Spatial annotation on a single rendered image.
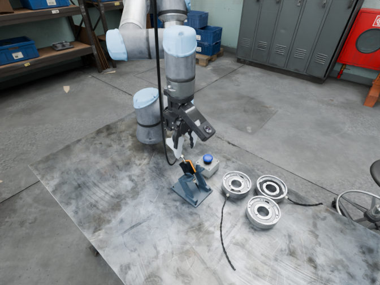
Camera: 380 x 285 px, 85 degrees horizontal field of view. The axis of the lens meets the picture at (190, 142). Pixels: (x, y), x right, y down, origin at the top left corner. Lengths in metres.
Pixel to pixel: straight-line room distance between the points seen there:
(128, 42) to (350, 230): 0.87
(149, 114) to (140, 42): 0.40
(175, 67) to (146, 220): 0.50
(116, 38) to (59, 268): 1.46
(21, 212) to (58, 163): 1.11
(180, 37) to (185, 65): 0.06
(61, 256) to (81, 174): 0.89
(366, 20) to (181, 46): 3.67
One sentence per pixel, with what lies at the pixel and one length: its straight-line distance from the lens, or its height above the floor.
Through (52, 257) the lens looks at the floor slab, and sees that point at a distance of 1.79.
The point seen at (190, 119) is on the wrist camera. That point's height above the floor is 1.14.
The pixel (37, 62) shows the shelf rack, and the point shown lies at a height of 0.42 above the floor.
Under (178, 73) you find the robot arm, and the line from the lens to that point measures 0.51.
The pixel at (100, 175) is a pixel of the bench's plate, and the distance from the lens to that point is 0.92.
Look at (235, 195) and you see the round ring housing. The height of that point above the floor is 0.83.
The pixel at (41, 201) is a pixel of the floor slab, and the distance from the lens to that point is 2.12.
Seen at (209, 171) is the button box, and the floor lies 0.84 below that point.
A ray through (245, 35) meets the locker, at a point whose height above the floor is 0.51.
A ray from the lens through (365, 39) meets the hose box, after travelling 4.08.
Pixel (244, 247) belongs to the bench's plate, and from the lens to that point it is 0.72.
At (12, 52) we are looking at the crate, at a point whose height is 0.57.
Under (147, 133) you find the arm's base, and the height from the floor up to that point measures 0.86.
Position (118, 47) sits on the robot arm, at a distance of 0.61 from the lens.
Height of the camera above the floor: 1.45
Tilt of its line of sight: 40 degrees down
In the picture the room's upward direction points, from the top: straight up
